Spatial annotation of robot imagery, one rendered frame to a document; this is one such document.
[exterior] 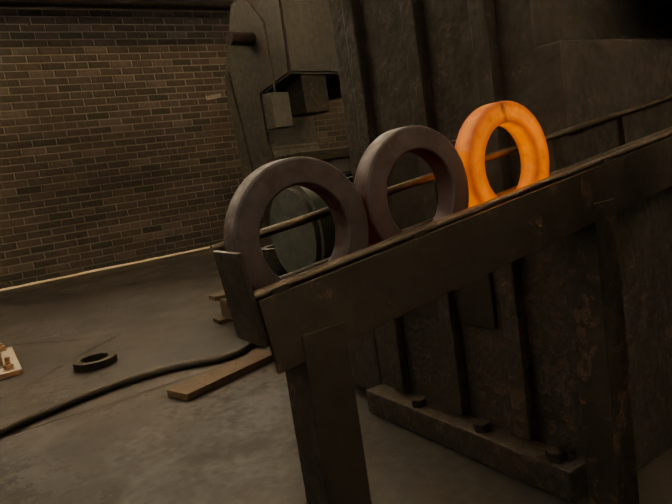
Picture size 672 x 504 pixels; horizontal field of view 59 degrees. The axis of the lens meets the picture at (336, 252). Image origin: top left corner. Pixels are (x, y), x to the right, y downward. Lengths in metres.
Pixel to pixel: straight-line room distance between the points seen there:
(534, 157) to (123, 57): 6.35
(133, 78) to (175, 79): 0.47
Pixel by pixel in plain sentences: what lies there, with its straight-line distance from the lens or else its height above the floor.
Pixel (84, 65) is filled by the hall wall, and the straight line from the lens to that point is 6.98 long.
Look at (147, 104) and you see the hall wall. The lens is 7.04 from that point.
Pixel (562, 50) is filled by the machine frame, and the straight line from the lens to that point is 1.17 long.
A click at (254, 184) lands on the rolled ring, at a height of 0.70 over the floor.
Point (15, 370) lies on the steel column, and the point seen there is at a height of 0.03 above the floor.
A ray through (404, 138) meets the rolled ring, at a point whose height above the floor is 0.73.
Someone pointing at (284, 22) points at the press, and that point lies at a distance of 5.46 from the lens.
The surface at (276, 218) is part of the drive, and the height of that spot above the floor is 0.55.
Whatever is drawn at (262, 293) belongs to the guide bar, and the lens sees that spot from 0.65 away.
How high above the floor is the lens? 0.71
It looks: 8 degrees down
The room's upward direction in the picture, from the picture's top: 8 degrees counter-clockwise
